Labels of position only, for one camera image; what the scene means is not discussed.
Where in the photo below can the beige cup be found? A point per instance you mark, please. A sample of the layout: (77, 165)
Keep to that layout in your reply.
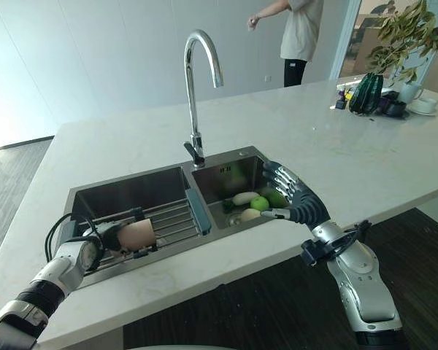
(137, 235)

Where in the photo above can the person's hand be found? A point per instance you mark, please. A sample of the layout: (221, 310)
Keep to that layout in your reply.
(253, 20)

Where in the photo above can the black box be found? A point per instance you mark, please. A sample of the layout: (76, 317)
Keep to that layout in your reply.
(393, 106)

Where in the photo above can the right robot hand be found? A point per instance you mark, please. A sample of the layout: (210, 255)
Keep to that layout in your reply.
(306, 204)

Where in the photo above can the white door frame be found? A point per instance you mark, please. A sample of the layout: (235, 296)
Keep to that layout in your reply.
(345, 40)

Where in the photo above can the dark green glass vase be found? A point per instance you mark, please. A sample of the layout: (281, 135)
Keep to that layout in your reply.
(365, 95)

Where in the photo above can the white cup on saucer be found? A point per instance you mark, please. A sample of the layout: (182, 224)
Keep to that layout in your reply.
(423, 105)

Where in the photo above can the white radish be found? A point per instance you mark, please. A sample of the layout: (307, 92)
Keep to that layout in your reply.
(244, 198)

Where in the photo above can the chrome gooseneck faucet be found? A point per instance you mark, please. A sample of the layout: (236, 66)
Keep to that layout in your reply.
(194, 109)

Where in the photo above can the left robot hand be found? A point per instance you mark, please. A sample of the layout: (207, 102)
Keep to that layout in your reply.
(110, 237)

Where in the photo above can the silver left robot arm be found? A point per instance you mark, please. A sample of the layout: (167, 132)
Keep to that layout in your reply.
(54, 270)

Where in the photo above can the green pepper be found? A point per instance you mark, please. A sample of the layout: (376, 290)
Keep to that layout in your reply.
(275, 197)

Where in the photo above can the green leafy plant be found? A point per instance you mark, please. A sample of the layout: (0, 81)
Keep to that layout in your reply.
(405, 33)

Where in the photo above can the steel drain rack grey ends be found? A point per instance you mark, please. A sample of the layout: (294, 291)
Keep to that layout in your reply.
(199, 213)

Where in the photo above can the steel sink strainer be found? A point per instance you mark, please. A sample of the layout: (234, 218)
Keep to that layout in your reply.
(235, 219)

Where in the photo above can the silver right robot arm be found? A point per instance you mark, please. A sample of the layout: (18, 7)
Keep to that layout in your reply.
(357, 277)

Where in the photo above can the stainless steel double sink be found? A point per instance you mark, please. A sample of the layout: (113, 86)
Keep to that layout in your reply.
(131, 189)

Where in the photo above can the person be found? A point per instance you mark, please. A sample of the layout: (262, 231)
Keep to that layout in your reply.
(301, 33)

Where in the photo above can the white round vegetable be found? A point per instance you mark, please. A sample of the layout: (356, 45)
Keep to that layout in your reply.
(249, 215)

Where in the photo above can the small dark desk item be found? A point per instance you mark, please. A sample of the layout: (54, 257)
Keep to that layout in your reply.
(340, 104)

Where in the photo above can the black right wrist clamp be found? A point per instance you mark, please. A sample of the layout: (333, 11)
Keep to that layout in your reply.
(311, 252)

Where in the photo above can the white mug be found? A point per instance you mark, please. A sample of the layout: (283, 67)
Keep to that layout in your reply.
(409, 92)

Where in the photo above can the dark green leafy vegetable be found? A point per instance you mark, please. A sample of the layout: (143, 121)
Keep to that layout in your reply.
(228, 206)

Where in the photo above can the green apple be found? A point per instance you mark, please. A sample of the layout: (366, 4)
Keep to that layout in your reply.
(259, 203)

